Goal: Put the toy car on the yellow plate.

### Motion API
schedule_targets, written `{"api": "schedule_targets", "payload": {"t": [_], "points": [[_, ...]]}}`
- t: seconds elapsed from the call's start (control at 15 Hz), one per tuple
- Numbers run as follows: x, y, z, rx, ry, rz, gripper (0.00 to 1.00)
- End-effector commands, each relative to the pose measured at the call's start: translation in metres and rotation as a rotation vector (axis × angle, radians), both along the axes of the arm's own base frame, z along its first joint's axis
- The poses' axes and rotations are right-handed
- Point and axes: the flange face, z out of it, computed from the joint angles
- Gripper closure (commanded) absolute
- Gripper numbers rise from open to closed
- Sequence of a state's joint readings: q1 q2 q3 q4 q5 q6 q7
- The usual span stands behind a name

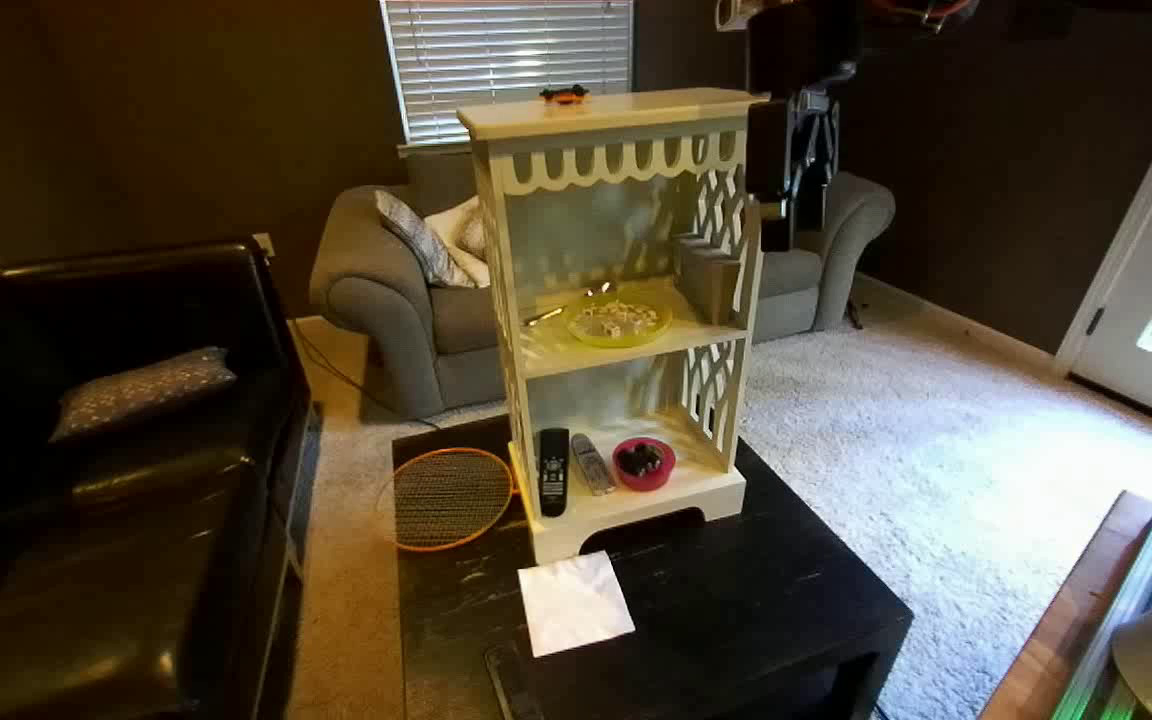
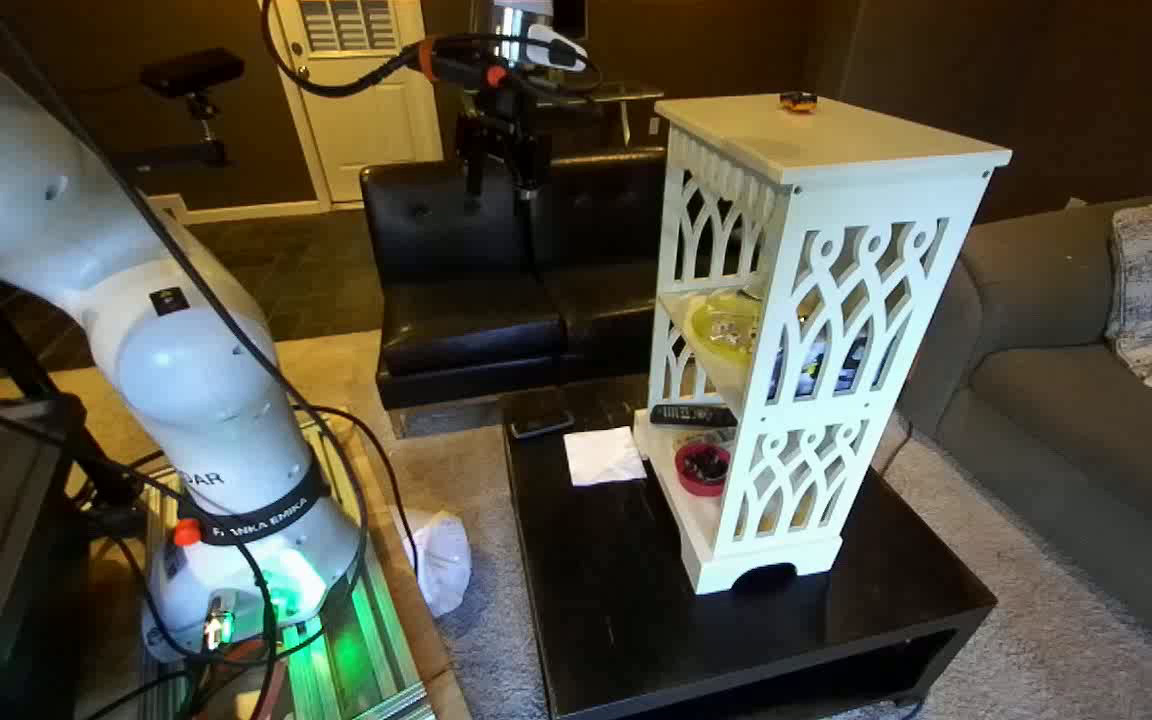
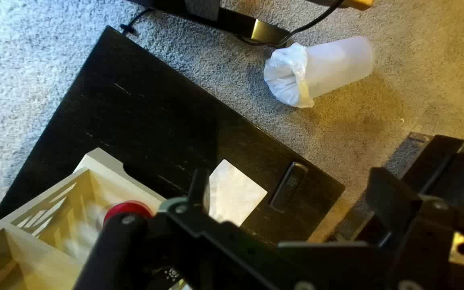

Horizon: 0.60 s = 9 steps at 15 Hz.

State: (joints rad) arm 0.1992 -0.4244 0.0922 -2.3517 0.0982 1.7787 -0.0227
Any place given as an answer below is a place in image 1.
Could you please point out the white paper sheet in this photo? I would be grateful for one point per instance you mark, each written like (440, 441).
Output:
(572, 604)

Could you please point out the white window blinds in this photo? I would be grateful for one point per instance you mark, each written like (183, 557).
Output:
(449, 55)

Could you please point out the cream wooden shelf unit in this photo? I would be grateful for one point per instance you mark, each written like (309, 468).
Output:
(589, 200)

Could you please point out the grey patterned sofa cushion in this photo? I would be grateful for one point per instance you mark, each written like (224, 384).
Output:
(137, 394)

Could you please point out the small orange toy car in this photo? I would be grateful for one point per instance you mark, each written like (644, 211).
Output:
(572, 93)

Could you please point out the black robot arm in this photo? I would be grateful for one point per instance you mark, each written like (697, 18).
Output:
(797, 57)

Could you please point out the black leather sofa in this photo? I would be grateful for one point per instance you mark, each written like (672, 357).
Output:
(145, 574)

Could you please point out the orange rimmed mesh strainer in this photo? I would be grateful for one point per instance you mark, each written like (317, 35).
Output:
(449, 497)

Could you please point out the white pillow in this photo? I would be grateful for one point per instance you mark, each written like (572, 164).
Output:
(464, 242)

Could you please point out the striped throw pillow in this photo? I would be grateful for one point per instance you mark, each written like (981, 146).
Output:
(431, 251)

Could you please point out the red bowl with dark contents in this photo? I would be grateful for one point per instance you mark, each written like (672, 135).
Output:
(641, 467)

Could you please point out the black coffee table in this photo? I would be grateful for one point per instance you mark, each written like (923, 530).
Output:
(751, 617)

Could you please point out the grey remote control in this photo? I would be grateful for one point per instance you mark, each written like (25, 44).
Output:
(589, 463)

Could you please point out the grey armchair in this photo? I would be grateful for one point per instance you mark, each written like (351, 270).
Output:
(432, 348)

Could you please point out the black remote control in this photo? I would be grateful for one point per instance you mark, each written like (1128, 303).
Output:
(554, 468)

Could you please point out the small brown box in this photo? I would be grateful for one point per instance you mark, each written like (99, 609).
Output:
(707, 276)

